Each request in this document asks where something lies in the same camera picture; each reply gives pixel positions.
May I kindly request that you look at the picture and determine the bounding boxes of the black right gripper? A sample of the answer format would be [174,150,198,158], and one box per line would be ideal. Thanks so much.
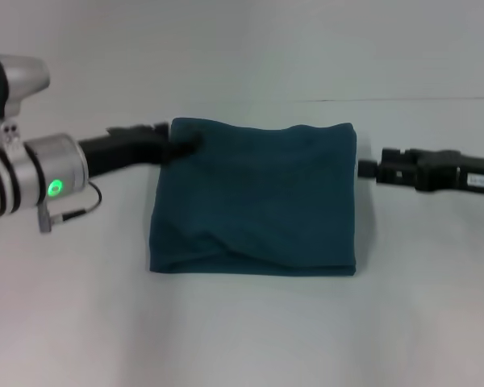
[357,148,484,198]

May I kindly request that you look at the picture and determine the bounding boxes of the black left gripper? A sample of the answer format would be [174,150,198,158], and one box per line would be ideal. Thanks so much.
[77,121,203,179]

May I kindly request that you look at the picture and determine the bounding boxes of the teal blue shirt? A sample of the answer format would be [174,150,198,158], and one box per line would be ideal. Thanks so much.
[148,116,358,278]

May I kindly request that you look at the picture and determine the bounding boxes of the left arm cable with plugs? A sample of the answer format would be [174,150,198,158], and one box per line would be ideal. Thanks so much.
[37,183,103,235]

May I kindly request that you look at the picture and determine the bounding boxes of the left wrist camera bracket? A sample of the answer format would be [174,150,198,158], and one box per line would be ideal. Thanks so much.
[0,119,26,158]

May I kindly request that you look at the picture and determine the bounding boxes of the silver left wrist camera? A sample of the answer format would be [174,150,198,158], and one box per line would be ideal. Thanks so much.
[0,54,51,134]

